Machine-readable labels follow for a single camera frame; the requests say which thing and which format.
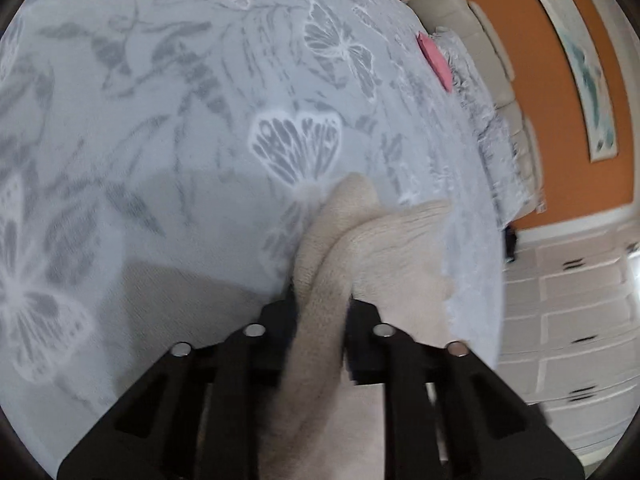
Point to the blue butterfly print bedspread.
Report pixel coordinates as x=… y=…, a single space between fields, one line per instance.
x=161 y=159

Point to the left butterfly print pillow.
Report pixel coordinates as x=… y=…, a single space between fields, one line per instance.
x=469 y=86

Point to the butterfly print pillow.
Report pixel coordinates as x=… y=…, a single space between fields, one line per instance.
x=469 y=86
x=509 y=163

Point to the beige padded leather headboard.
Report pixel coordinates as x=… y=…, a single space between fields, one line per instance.
x=469 y=21

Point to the framed feather wall painting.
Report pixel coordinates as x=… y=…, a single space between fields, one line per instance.
x=589 y=77

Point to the pink folded cloth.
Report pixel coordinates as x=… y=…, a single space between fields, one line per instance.
x=436 y=60

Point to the white panelled wardrobe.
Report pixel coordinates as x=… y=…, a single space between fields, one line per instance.
x=571 y=333

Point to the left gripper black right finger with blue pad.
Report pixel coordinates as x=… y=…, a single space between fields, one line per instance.
x=447 y=415

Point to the right butterfly print pillow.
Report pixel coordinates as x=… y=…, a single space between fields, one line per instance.
x=509 y=163

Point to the beige knit sweater black hearts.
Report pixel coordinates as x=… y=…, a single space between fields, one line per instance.
x=358 y=265

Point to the black bag on nightstand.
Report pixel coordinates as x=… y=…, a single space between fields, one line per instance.
x=510 y=242

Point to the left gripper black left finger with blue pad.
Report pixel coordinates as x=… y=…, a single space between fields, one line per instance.
x=196 y=413

